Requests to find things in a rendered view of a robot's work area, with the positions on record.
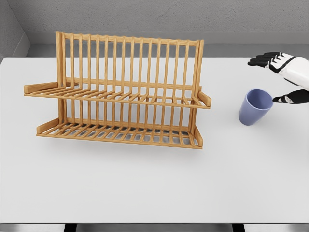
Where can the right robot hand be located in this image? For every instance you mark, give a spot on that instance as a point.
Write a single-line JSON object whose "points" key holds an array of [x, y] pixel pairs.
{"points": [[295, 70]]}

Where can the wooden two-tier dish rack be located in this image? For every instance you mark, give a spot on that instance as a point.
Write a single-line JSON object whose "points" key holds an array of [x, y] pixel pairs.
{"points": [[125, 96]]}

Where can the blue cup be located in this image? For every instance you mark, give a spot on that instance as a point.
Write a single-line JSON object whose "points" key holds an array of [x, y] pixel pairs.
{"points": [[253, 110]]}

